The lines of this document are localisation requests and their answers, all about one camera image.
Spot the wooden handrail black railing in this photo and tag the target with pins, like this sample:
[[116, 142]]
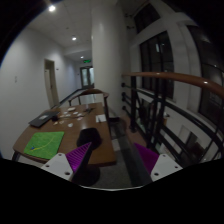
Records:
[[156, 131]]

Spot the black laptop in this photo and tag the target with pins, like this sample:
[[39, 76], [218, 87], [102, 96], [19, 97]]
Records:
[[42, 119]]

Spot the green mouse pad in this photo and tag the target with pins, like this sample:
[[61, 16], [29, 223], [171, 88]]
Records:
[[44, 145]]

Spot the small white object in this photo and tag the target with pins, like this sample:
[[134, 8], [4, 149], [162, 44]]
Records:
[[70, 125]]

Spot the black office chair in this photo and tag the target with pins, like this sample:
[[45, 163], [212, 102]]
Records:
[[85, 174]]

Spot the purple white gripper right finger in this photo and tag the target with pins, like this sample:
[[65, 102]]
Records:
[[157, 165]]

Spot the white paper sheet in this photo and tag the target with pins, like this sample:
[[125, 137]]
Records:
[[101, 118]]

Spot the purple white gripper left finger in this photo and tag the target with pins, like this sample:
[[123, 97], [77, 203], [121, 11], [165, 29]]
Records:
[[67, 165]]

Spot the brown wooden table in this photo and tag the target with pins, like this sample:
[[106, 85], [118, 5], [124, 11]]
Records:
[[104, 155]]

